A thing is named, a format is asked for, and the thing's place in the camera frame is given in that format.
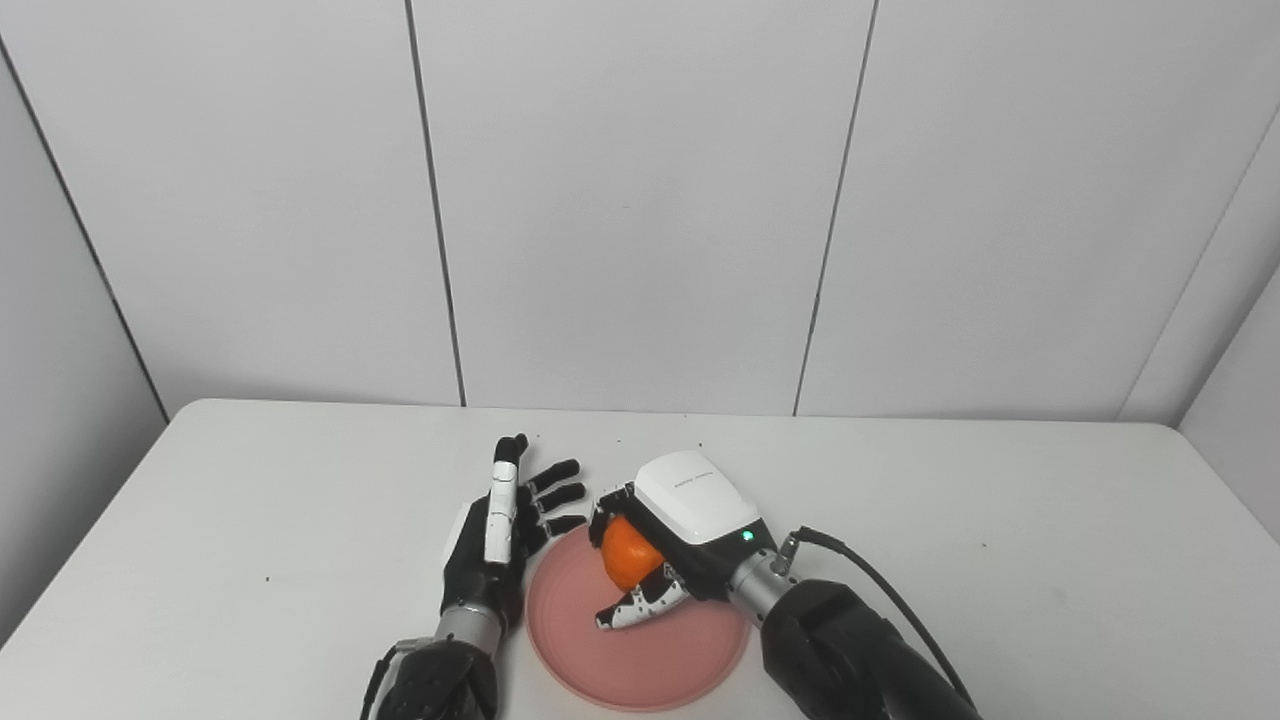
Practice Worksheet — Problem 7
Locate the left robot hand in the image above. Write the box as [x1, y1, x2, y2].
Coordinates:
[432, 433, 588, 659]

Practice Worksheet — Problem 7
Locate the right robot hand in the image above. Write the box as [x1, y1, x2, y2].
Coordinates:
[587, 450, 799, 632]

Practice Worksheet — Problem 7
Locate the orange fruit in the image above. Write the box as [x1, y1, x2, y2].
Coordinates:
[601, 516, 668, 593]

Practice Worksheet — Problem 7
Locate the pink round plate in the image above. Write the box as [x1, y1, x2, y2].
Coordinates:
[526, 524, 752, 713]

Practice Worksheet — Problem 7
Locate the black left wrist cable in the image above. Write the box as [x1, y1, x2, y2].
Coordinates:
[358, 640, 436, 720]

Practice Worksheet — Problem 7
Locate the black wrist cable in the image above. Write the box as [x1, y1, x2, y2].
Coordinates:
[772, 526, 981, 716]
[358, 640, 436, 720]

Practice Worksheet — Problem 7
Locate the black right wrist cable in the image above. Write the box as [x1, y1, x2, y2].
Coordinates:
[772, 526, 981, 716]

